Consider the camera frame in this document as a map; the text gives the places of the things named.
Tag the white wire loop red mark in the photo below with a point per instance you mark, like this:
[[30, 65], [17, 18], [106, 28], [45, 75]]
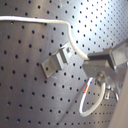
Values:
[[95, 106]]

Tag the perforated metal board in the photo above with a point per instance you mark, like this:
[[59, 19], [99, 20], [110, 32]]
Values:
[[28, 99]]

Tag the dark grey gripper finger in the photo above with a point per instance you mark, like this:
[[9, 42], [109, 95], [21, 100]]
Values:
[[100, 62]]

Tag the grey metal cable clip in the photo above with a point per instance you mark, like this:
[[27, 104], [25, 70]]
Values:
[[58, 60]]

